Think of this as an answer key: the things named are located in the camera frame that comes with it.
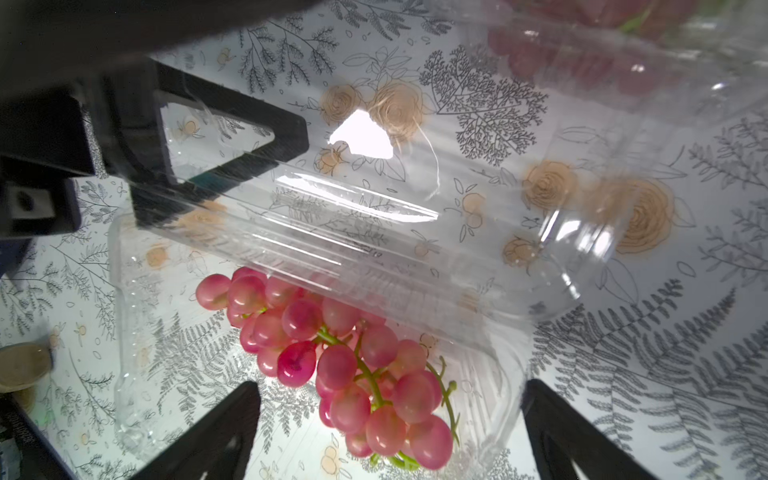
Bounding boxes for small bottle beige cap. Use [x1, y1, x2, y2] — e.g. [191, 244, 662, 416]
[0, 343, 52, 394]

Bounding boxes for clear clamshell container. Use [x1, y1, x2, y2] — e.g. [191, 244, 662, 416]
[109, 121, 630, 479]
[433, 1, 767, 124]

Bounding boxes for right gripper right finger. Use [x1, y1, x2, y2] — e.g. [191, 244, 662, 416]
[521, 379, 654, 480]

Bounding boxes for floral tablecloth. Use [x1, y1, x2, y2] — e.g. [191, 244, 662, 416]
[1, 1, 767, 479]

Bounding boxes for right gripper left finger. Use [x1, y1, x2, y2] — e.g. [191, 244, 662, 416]
[134, 381, 262, 480]

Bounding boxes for red grape bunch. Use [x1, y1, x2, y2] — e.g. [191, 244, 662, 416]
[487, 1, 698, 97]
[195, 267, 460, 471]

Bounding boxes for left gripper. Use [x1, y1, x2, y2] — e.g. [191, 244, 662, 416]
[1, 1, 308, 237]

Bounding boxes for clear clamshell container front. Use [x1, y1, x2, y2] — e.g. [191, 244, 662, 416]
[433, 1, 767, 124]

